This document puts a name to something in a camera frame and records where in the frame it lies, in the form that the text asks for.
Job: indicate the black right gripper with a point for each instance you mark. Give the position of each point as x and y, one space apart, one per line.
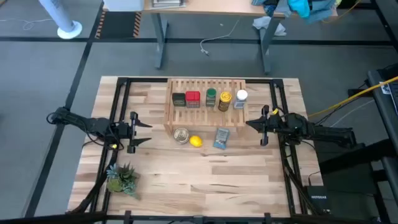
276 124

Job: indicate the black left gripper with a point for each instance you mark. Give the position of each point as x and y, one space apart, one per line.
124 130

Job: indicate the white-lidded bagel seasoning jar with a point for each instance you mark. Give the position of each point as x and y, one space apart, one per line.
241 97

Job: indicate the yellow-lidded onion spice jar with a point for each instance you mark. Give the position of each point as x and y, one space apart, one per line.
224 99

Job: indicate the dark green pepper tin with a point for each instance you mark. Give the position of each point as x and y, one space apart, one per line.
178 99

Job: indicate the wooden slatted shelf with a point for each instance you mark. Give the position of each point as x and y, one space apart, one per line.
205 119

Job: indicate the green-lidded spice jar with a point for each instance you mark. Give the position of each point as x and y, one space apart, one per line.
211 95

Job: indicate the red-lidded paprika tin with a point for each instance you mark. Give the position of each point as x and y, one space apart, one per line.
192 99

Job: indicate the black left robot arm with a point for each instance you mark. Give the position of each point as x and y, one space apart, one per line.
93 124

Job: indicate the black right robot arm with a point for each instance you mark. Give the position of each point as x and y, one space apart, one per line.
326 132

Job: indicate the blue snack packet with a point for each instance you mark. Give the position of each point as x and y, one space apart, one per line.
221 138

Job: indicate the tuna can with pull tab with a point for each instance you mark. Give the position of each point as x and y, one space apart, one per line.
181 135

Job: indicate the potted succulent plant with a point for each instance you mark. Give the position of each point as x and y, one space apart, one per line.
122 180

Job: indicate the yellow lemon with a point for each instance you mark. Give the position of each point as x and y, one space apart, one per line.
196 141

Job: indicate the black Netgear router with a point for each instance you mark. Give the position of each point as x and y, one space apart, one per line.
318 199

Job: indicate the white cloth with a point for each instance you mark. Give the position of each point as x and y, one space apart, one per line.
264 23

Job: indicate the black hazard-striped floor mat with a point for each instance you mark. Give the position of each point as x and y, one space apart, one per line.
118 25

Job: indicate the wooden desk with grey legs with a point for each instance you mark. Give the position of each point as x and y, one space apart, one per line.
217 7

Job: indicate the pile of clothes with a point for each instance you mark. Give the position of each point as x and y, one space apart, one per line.
298 7

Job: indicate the black side desk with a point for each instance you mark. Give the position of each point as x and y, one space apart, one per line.
385 118

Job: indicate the white storage box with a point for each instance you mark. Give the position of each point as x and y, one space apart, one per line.
124 4

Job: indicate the stack of papers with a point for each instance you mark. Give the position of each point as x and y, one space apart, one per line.
168 3

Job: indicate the black aluminium table frame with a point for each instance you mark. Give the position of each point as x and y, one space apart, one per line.
261 81

